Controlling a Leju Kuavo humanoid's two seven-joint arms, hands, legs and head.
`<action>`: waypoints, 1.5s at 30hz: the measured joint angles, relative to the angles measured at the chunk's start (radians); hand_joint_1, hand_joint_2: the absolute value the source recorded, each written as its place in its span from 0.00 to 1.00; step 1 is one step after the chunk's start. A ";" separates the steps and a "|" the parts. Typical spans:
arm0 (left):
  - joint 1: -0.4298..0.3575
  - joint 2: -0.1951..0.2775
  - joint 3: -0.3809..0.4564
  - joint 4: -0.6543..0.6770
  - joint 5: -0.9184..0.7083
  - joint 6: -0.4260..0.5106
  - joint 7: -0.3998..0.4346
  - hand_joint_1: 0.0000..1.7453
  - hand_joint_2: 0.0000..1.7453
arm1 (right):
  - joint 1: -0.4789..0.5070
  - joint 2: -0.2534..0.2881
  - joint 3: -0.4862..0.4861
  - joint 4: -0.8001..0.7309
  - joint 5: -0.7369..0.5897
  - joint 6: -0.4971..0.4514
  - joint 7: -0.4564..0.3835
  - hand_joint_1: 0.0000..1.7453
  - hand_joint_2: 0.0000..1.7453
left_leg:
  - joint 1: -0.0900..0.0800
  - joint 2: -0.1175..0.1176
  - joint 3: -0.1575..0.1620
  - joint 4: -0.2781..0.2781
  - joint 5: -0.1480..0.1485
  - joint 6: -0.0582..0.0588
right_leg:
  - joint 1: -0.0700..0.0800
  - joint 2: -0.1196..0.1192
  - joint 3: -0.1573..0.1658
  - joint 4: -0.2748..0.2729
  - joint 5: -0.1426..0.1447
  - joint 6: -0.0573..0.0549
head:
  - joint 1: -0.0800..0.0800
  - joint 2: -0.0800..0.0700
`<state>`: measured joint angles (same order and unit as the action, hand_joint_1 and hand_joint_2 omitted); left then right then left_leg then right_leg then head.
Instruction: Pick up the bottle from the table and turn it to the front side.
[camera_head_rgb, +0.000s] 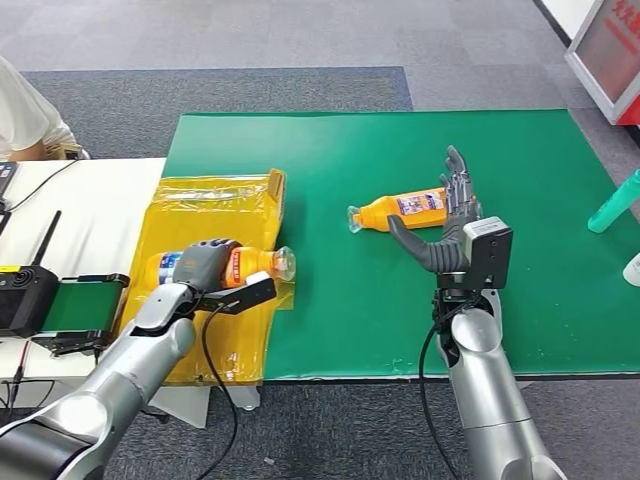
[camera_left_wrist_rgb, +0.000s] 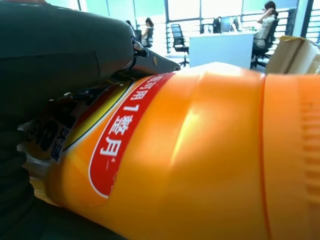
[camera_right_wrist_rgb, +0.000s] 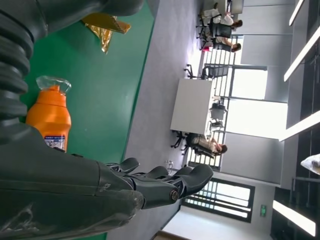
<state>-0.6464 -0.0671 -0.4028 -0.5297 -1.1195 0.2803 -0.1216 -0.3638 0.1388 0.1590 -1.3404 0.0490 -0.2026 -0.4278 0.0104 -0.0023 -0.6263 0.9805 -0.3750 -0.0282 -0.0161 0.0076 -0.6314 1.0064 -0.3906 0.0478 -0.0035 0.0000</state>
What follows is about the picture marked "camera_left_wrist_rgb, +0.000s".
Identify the black office chair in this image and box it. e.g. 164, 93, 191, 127
146, 27, 155, 49
251, 18, 280, 70
171, 23, 190, 67

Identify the computer monitor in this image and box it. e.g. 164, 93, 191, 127
220, 15, 232, 34

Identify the person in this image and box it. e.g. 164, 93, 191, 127
140, 17, 155, 48
251, 0, 279, 59

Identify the yellow taped cardboard box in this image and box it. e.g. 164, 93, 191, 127
266, 35, 320, 76

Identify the white office desk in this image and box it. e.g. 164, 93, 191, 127
189, 30, 256, 69

